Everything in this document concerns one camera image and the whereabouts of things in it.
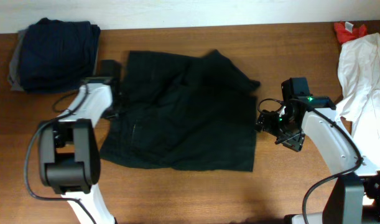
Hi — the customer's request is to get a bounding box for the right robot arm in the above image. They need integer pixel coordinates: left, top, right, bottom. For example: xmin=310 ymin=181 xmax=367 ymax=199
xmin=256 ymin=100 xmax=380 ymax=224

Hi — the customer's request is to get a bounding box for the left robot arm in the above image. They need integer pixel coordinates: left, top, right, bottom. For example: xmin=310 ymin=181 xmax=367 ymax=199
xmin=38 ymin=83 xmax=116 ymax=223

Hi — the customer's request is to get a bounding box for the folded navy garment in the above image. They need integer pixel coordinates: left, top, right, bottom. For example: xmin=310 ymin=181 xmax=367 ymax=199
xmin=19 ymin=17 xmax=101 ymax=95

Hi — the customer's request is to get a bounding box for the folded grey garment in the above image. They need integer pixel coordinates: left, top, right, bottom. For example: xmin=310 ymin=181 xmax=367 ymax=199
xmin=7 ymin=29 xmax=100 ymax=93

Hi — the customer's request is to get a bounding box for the white garment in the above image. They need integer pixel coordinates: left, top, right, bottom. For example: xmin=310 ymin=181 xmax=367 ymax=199
xmin=336 ymin=33 xmax=380 ymax=169

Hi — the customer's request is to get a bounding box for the black t-shirt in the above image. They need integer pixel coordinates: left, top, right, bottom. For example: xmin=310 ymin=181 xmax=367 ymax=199
xmin=100 ymin=50 xmax=260 ymax=172

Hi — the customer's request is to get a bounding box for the red garment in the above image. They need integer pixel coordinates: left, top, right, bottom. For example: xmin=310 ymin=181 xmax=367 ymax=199
xmin=333 ymin=22 xmax=368 ymax=44

